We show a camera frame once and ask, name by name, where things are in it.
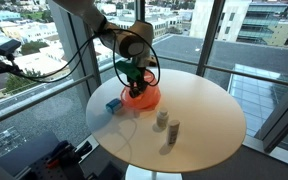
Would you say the slim window frame post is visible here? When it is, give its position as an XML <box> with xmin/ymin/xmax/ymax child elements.
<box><xmin>196</xmin><ymin>0</ymin><xmax>226</xmax><ymax>78</ymax></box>

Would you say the glass skylight roof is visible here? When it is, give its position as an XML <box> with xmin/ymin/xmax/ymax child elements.
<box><xmin>228</xmin><ymin>63</ymin><xmax>288</xmax><ymax>138</ymax></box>

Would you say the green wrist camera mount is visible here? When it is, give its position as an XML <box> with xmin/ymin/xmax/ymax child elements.
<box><xmin>114</xmin><ymin>59</ymin><xmax>142</xmax><ymax>81</ymax></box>

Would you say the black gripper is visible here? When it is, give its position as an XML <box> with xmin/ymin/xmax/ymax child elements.
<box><xmin>127</xmin><ymin>66</ymin><xmax>150</xmax><ymax>99</ymax></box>

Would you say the wide window frame post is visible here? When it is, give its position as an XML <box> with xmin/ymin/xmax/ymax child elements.
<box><xmin>47</xmin><ymin>0</ymin><xmax>102</xmax><ymax>106</ymax></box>

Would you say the orange plastic bag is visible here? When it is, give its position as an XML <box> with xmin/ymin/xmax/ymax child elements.
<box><xmin>119</xmin><ymin>68</ymin><xmax>162</xmax><ymax>110</ymax></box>

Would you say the dark window handrail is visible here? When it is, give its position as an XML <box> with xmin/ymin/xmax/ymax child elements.
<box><xmin>0</xmin><ymin>54</ymin><xmax>288</xmax><ymax>130</ymax></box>

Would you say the black cable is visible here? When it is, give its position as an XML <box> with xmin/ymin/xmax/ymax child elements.
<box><xmin>100</xmin><ymin>28</ymin><xmax>161</xmax><ymax>88</ymax></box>
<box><xmin>15</xmin><ymin>31</ymin><xmax>102</xmax><ymax>84</ymax></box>

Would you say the black external camera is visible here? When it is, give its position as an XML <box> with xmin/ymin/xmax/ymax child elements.
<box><xmin>0</xmin><ymin>39</ymin><xmax>22</xmax><ymax>57</ymax></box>

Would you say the white-capped pill bottle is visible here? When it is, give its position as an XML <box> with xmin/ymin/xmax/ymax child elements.
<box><xmin>155</xmin><ymin>107</ymin><xmax>170</xmax><ymax>131</ymax></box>

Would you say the white table pedestal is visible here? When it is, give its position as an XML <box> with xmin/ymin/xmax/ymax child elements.
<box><xmin>124</xmin><ymin>164</ymin><xmax>184</xmax><ymax>180</ymax></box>

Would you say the blue box with white cap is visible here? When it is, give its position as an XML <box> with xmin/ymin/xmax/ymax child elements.
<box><xmin>105</xmin><ymin>97</ymin><xmax>123</xmax><ymax>115</ymax></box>

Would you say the black and blue equipment cart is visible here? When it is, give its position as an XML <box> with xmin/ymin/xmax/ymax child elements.
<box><xmin>0</xmin><ymin>131</ymin><xmax>125</xmax><ymax>180</ymax></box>

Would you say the tall white bottle blue logo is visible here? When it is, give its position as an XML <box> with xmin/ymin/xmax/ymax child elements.
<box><xmin>166</xmin><ymin>119</ymin><xmax>181</xmax><ymax>147</ymax></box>

